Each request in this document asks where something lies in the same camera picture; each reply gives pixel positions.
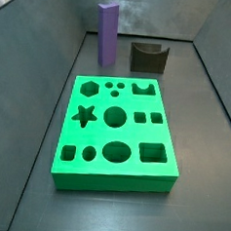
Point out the green shape sorting board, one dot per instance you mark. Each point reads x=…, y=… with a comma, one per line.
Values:
x=115, y=136

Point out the black curved holder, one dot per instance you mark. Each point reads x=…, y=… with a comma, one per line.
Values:
x=148, y=58

